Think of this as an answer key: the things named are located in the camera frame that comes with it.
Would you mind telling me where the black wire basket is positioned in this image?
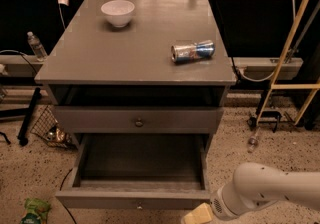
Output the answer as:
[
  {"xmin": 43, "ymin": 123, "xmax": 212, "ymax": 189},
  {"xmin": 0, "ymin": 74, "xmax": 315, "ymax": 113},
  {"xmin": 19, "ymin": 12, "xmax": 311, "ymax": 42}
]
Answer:
[{"xmin": 31, "ymin": 106, "xmax": 75, "ymax": 149}]

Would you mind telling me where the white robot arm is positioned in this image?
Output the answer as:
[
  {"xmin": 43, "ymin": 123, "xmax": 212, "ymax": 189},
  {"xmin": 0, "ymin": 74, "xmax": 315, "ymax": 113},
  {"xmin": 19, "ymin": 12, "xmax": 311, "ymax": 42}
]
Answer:
[{"xmin": 181, "ymin": 162, "xmax": 320, "ymax": 224}]

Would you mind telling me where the yellow wooden frame stand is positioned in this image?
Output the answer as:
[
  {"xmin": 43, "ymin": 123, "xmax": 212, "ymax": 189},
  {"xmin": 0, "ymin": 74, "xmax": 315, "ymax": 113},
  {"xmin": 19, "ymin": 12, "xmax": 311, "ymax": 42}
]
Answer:
[{"xmin": 256, "ymin": 0, "xmax": 320, "ymax": 125}]

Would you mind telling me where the grey wooden drawer cabinet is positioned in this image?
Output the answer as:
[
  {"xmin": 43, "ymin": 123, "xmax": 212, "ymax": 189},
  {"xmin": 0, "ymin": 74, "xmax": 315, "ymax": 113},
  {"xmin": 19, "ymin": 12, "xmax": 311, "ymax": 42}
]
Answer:
[{"xmin": 36, "ymin": 0, "xmax": 235, "ymax": 145}]

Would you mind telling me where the upper grey drawer with knob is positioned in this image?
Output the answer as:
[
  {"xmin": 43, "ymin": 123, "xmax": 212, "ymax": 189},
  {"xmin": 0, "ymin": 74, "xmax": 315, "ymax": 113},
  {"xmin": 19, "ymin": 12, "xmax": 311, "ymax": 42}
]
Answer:
[{"xmin": 53, "ymin": 106, "xmax": 223, "ymax": 134}]

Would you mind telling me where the clear plastic water bottle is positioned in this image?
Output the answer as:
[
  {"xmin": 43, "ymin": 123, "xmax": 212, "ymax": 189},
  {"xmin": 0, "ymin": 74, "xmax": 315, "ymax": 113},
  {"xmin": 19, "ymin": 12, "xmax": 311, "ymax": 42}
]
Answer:
[{"xmin": 27, "ymin": 31, "xmax": 47, "ymax": 62}]

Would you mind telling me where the black tripod leg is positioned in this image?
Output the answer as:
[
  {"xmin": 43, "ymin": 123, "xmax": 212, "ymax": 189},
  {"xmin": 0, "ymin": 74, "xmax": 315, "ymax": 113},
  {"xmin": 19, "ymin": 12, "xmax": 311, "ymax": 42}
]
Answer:
[{"xmin": 17, "ymin": 87, "xmax": 41, "ymax": 146}]

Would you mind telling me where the plastic bottle on floor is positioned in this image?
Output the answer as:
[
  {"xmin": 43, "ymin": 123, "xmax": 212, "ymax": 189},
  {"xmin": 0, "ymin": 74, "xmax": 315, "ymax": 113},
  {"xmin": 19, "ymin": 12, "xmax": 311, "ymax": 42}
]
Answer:
[{"xmin": 247, "ymin": 127, "xmax": 260, "ymax": 153}]

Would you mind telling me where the black cable behind cabinet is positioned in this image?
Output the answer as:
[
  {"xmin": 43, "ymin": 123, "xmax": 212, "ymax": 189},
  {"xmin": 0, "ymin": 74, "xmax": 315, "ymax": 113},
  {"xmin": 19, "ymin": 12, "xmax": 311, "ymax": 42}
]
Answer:
[{"xmin": 199, "ymin": 0, "xmax": 242, "ymax": 82}]

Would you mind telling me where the white ceramic bowl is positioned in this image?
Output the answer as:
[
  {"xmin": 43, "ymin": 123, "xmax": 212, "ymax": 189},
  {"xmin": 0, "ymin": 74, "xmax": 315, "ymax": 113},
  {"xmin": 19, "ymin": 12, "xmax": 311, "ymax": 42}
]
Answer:
[{"xmin": 101, "ymin": 0, "xmax": 135, "ymax": 28}]

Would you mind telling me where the crushed blue silver can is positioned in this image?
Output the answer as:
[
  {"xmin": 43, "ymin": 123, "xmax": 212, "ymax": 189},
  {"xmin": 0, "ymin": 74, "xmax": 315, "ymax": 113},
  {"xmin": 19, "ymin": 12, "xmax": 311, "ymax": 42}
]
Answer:
[{"xmin": 171, "ymin": 40, "xmax": 215, "ymax": 63}]

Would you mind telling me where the black floor cable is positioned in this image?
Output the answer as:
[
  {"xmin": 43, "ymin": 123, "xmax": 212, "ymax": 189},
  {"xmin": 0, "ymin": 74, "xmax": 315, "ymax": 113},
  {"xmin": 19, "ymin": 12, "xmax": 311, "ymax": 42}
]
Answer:
[{"xmin": 58, "ymin": 167, "xmax": 78, "ymax": 224}]

